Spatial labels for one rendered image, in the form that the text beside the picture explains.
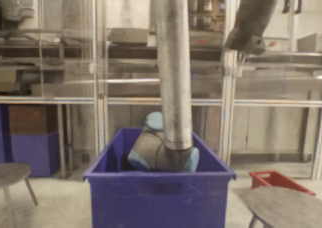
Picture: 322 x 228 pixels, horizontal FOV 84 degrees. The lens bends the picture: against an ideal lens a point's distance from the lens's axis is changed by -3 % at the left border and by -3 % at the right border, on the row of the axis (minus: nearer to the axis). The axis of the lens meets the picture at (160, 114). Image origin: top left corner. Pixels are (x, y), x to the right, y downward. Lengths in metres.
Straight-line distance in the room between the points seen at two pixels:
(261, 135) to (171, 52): 1.48
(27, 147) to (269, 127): 1.95
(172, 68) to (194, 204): 0.37
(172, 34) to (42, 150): 1.30
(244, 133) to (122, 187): 1.40
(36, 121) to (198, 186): 1.25
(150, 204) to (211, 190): 0.17
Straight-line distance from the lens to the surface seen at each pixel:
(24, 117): 1.58
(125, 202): 0.55
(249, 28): 0.48
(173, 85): 0.49
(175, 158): 0.56
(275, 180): 1.50
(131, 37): 1.44
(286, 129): 1.97
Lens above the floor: 0.65
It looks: 7 degrees down
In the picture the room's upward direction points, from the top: 1 degrees clockwise
